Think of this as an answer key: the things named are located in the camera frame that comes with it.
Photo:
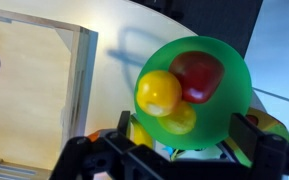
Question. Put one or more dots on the yellow banana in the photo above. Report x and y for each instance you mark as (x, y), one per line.
(142, 135)

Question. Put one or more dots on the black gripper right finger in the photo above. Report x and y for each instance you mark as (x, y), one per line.
(270, 156)

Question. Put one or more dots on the green soft cube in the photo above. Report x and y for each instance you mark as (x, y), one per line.
(271, 125)

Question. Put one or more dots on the green plastic bowl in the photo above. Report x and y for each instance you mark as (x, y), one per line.
(232, 86)

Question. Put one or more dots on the red apple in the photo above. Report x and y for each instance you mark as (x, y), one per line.
(197, 76)

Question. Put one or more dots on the wooden slatted tray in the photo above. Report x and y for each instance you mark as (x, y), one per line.
(27, 110)

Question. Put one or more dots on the yellow bell pepper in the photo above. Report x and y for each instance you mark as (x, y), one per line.
(158, 91)

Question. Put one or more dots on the yellow lemon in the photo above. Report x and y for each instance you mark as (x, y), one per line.
(180, 120)

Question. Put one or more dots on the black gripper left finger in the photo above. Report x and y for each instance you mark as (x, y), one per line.
(110, 160)

